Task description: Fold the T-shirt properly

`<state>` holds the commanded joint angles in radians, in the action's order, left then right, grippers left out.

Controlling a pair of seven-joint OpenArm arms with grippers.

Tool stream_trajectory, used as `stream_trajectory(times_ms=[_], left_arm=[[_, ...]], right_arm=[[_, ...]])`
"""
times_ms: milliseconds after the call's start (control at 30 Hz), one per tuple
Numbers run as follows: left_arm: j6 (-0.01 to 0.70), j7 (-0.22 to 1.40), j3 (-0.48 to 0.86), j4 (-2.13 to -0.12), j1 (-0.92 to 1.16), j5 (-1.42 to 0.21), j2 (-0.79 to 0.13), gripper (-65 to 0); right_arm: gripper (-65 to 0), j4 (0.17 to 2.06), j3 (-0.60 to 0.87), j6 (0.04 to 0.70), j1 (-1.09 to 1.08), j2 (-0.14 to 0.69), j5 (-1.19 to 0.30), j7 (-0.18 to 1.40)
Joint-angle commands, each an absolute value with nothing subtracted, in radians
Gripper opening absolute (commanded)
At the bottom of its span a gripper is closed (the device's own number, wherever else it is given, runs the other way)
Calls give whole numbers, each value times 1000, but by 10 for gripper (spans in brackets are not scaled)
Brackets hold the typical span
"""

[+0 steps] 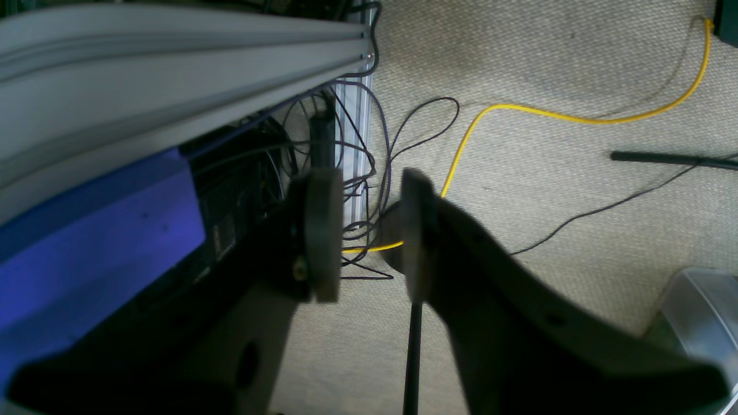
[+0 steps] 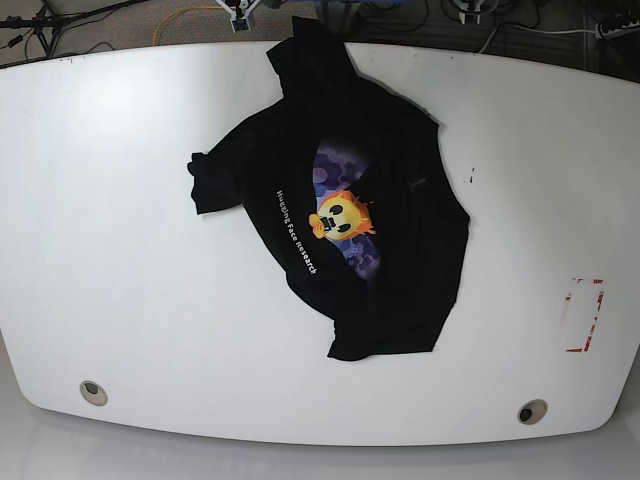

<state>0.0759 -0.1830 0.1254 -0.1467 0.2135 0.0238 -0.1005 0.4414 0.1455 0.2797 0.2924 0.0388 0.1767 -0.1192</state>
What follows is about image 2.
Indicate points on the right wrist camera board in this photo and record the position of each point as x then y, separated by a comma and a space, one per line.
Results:
242, 24

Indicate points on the white power strip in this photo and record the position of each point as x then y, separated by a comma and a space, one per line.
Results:
618, 26

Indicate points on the black tripod stand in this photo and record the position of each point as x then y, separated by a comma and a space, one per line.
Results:
46, 25

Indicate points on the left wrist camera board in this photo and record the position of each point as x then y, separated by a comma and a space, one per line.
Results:
469, 18

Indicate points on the table cable grommet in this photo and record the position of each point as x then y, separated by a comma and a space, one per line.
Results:
532, 412
93, 393

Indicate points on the black printed T-shirt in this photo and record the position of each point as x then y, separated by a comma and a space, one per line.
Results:
344, 183

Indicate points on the red tape marking rectangle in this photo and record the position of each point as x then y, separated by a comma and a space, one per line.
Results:
580, 313

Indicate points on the left table cable grommet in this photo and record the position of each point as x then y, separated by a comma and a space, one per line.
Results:
93, 393

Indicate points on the right table cable grommet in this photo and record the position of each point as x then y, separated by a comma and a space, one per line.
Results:
532, 412

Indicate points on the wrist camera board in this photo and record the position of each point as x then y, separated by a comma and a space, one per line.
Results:
242, 24
469, 18

